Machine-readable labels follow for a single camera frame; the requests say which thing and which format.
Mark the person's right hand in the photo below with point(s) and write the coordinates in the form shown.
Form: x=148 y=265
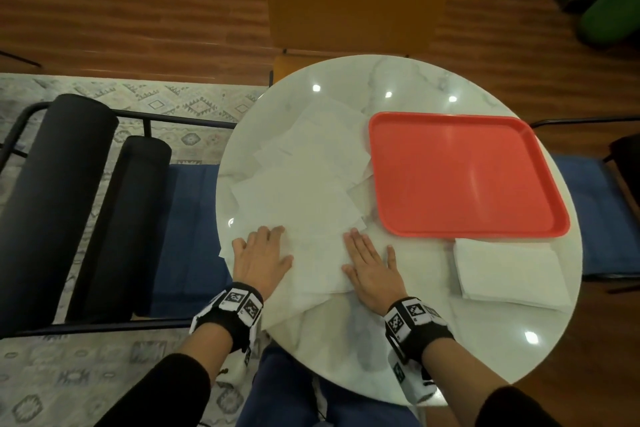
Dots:
x=375 y=286

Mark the person's left hand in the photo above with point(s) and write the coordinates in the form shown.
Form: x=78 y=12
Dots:
x=260 y=261

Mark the pile of white paper napkins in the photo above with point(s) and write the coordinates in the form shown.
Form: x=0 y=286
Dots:
x=320 y=141

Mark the red plastic tray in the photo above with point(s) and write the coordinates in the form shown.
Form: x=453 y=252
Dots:
x=465 y=176

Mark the person's right forearm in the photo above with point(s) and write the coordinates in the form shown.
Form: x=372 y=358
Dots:
x=470 y=386

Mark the person's left forearm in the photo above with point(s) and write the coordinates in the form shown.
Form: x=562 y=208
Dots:
x=175 y=381

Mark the person's legs in blue jeans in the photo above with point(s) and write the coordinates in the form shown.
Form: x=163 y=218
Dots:
x=280 y=396

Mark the blue chair with black bolsters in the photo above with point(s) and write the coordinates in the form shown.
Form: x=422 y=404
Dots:
x=50 y=201
x=595 y=221

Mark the yellow upholstered chair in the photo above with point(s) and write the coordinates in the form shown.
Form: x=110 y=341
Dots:
x=355 y=1

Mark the green cushion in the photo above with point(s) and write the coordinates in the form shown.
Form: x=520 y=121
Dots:
x=612 y=6

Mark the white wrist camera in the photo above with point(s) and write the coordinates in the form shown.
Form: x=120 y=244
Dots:
x=250 y=354
x=410 y=381

